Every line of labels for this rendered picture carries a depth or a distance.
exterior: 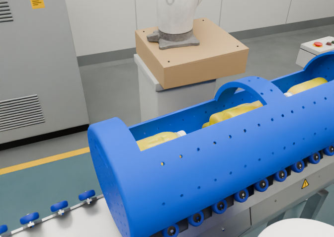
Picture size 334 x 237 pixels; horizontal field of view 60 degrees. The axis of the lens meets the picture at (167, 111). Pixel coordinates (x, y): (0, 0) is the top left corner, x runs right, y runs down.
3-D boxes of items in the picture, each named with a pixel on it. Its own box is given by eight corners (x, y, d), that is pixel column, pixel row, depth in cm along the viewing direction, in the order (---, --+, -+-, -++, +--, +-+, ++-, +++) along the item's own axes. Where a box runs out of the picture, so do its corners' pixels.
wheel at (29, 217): (17, 217, 72) (19, 225, 71) (36, 210, 73) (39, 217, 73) (20, 217, 76) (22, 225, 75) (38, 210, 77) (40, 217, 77)
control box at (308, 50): (294, 63, 137) (300, 42, 131) (323, 54, 145) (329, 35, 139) (312, 72, 130) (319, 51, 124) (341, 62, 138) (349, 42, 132)
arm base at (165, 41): (144, 34, 137) (143, 22, 133) (189, 29, 140) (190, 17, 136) (150, 51, 123) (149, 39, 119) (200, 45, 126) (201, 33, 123)
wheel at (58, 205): (48, 205, 74) (51, 212, 74) (66, 198, 76) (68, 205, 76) (49, 205, 79) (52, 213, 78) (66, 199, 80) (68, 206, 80)
